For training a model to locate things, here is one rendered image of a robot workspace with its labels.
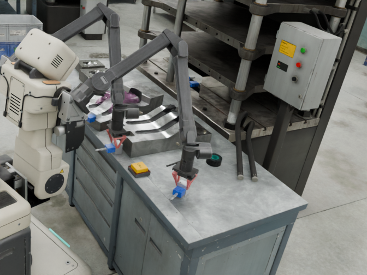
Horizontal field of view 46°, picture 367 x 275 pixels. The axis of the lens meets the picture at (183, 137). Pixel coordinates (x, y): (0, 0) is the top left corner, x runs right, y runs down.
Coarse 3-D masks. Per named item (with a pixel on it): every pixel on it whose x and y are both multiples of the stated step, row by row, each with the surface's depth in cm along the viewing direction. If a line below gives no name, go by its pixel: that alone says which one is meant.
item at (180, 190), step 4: (180, 180) 193; (180, 184) 190; (184, 184) 190; (176, 188) 189; (180, 188) 190; (184, 188) 190; (176, 192) 188; (180, 192) 187; (184, 192) 190; (188, 192) 194; (172, 196) 185; (180, 196) 188
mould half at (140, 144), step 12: (156, 108) 240; (132, 120) 230; (156, 120) 233; (168, 120) 230; (132, 132) 217; (168, 132) 223; (132, 144) 209; (144, 144) 213; (156, 144) 218; (168, 144) 222; (180, 144) 227; (132, 156) 213
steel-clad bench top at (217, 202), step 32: (128, 160) 210; (160, 160) 215; (224, 160) 226; (160, 192) 192; (192, 192) 196; (224, 192) 200; (256, 192) 204; (288, 192) 209; (192, 224) 176; (224, 224) 179
